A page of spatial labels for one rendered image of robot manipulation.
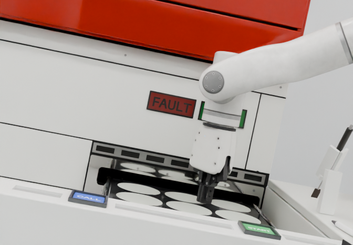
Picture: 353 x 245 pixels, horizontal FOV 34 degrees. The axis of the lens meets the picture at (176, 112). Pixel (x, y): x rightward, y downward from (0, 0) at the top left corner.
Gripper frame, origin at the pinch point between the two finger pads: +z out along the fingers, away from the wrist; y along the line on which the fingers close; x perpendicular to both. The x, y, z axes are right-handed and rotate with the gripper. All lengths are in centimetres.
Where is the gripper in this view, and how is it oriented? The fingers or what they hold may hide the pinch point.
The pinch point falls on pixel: (205, 193)
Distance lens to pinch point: 130.0
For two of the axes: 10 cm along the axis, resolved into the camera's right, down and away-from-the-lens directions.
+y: 5.7, 1.6, -8.0
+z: -2.0, 9.8, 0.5
